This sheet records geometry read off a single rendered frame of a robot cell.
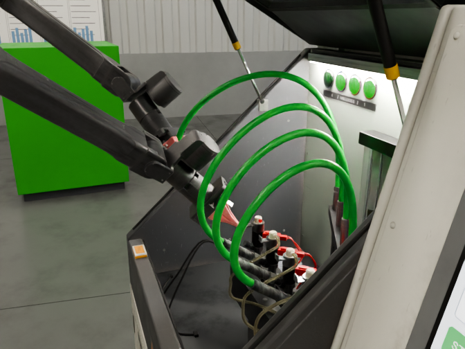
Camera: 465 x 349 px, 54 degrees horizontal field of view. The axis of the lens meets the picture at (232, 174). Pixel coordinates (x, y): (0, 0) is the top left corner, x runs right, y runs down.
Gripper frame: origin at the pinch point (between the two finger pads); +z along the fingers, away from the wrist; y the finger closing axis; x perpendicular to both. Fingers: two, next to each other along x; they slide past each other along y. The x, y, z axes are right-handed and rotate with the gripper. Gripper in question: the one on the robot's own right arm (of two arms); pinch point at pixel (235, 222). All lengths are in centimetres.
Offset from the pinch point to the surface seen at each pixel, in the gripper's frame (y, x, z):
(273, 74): 28.4, 7.8, -15.5
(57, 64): -79, 302, -86
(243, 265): -0.3, -17.7, 0.1
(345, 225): 17.5, -12.2, 11.5
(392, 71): 38.9, -28.9, -11.7
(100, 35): -89, 622, -108
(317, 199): 13.6, 29.3, 24.3
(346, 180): 23.9, -21.4, -0.4
